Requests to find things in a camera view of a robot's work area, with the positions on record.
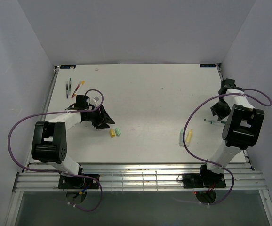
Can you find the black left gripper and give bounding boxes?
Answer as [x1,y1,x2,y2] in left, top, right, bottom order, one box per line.
[84,105,115,129]

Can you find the white green thin pen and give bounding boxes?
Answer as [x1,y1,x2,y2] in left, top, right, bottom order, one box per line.
[204,119,218,123]

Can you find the yellow highlighter cap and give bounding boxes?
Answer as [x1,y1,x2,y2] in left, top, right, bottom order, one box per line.
[109,129,116,138]

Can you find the green highlighter cap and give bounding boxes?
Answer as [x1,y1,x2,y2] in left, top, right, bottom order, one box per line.
[115,128,121,136]

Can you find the yellow highlighter pen body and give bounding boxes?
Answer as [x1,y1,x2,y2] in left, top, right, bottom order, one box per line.
[185,129,193,147]

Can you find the green highlighter pen body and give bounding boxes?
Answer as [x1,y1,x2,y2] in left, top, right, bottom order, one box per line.
[179,128,184,147]

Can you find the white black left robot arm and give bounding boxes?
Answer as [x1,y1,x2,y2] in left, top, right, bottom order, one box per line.
[31,95,115,188]

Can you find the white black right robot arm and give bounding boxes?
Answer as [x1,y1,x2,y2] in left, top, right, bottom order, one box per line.
[198,79,265,187]

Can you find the black thin pen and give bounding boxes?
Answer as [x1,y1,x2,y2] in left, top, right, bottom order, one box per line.
[65,81,69,99]

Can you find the red yellow thin pen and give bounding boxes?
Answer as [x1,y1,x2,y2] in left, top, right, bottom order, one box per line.
[71,81,85,98]

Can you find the green capped thin pen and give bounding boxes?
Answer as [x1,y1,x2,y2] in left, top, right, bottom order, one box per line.
[69,78,72,90]

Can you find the left blue corner label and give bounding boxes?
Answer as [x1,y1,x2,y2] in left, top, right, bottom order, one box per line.
[60,65,76,69]

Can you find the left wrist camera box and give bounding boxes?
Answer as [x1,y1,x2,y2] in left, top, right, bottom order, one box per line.
[74,95,89,110]

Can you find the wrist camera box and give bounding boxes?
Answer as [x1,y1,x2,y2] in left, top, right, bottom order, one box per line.
[221,78,235,89]
[74,95,89,110]

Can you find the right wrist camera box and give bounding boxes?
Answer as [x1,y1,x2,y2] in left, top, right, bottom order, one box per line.
[221,78,235,89]

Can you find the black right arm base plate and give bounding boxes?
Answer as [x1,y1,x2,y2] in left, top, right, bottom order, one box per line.
[177,173,226,188]

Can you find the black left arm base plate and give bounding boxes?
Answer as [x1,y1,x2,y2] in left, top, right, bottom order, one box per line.
[57,175,99,190]

